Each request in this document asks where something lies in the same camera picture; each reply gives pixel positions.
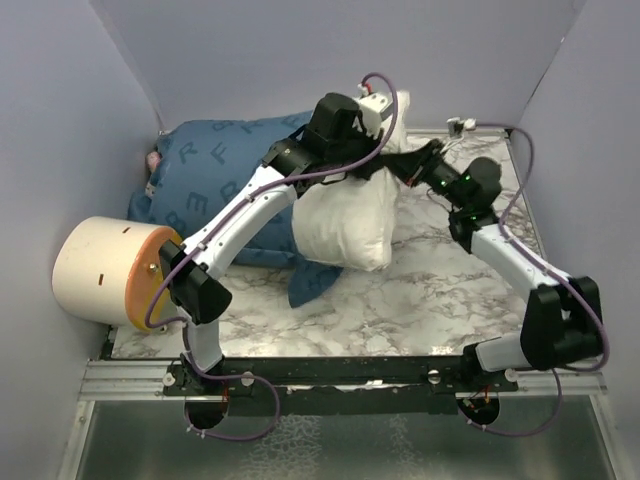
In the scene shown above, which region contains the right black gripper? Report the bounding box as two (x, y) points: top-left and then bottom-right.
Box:
(383, 140), (468, 211)

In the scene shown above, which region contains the white pillow with red logo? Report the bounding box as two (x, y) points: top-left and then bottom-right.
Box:
(291, 89), (414, 272)

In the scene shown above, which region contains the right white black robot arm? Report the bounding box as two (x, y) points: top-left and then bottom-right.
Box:
(384, 140), (609, 391)

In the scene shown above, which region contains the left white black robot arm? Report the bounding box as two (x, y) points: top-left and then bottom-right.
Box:
(159, 89), (398, 395)

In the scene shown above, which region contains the pink small bottle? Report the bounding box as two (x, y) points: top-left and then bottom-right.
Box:
(145, 151), (162, 174)

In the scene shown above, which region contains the cream cylinder with orange lid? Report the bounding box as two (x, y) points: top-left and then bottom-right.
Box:
(52, 216), (181, 333)

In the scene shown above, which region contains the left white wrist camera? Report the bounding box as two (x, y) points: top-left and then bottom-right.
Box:
(355, 92), (394, 138)

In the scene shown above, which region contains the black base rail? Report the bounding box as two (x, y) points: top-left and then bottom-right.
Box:
(163, 355), (517, 417)

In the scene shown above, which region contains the aluminium frame rail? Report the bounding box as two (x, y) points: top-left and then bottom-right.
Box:
(79, 359), (176, 401)

